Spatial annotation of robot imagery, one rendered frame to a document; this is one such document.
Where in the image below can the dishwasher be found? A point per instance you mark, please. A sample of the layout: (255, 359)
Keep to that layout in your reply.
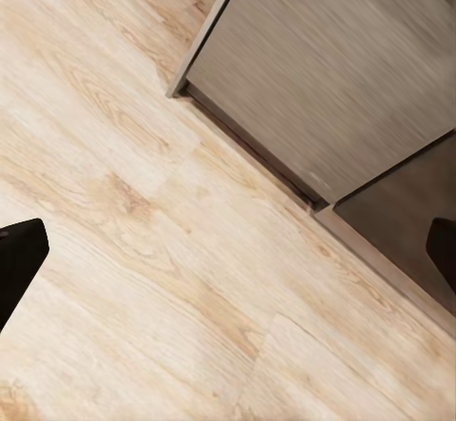
(332, 93)

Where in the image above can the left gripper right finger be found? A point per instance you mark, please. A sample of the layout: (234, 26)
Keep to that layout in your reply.
(441, 247)

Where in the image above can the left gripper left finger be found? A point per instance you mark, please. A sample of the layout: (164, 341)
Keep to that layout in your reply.
(23, 249)

